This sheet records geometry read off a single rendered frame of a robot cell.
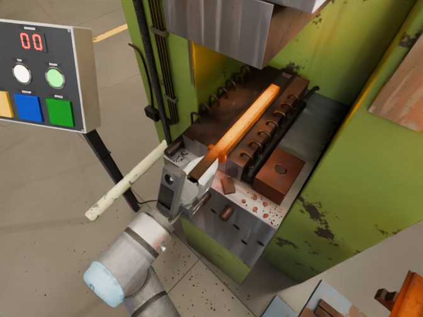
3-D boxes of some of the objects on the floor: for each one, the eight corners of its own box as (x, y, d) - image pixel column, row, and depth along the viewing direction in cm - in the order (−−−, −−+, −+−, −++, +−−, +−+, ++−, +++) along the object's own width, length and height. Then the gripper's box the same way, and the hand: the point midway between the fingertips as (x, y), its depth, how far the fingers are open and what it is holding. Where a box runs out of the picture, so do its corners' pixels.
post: (135, 212, 159) (41, 65, 71) (131, 209, 160) (33, 60, 72) (140, 207, 161) (53, 59, 73) (135, 204, 162) (45, 55, 74)
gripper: (147, 219, 60) (200, 161, 70) (177, 243, 57) (228, 178, 66) (138, 204, 53) (199, 142, 63) (172, 231, 49) (230, 161, 59)
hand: (211, 158), depth 62 cm, fingers closed
